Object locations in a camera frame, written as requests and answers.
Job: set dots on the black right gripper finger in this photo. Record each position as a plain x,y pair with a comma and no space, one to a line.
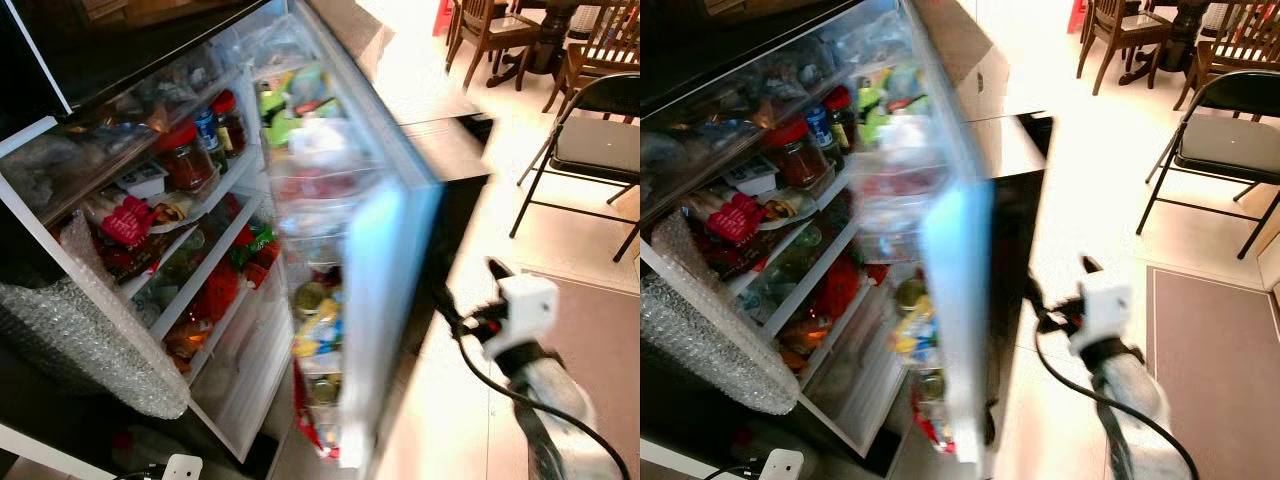
1037,300
1092,266
500,271
448,305

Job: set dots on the black fridge door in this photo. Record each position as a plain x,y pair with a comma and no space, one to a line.
955,300
385,280

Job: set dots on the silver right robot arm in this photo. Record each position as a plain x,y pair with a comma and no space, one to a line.
1135,405
560,410

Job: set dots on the white fridge drawer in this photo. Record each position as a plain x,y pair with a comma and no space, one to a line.
855,385
245,380

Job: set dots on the black fridge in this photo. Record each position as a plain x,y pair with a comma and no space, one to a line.
120,40
730,40

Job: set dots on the yellow snack packet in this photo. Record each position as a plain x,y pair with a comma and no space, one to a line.
318,330
916,330

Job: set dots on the plain brown floor mat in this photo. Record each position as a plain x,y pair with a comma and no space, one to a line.
1220,370
600,380

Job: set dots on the red plastic bag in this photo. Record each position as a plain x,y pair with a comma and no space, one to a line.
838,287
218,292

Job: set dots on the clear bubble wrap sheet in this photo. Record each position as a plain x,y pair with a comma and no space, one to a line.
710,340
80,340

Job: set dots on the dark wooden dining chair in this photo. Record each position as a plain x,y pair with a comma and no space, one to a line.
1235,50
1120,30
600,55
490,30

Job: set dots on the red food package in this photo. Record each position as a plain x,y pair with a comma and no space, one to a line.
736,220
127,222

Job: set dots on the red plastic stool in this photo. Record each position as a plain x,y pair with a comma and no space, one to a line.
444,15
1078,14

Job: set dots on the dark sauce jar red lid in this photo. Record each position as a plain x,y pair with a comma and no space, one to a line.
841,118
229,122

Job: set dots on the white plastic tub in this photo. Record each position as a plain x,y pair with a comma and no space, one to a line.
143,180
752,176

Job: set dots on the blue can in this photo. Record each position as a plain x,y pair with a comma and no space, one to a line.
819,132
208,135

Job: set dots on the large red lid glass jar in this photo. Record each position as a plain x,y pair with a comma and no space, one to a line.
185,160
797,158

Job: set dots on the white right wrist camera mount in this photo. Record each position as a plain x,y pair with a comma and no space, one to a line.
1102,315
525,310

